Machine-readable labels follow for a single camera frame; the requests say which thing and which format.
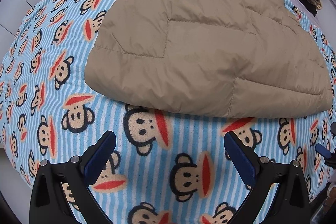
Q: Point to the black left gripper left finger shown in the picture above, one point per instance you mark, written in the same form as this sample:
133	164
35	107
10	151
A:
48	203

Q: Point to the khaki puffer jacket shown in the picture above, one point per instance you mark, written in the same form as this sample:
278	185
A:
216	58

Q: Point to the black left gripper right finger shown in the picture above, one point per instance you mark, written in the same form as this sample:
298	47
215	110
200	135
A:
291	201

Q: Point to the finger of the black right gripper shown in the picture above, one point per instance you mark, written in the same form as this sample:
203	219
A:
329	158

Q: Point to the blue monkey print blanket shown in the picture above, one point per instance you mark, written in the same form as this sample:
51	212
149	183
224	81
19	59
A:
174	165

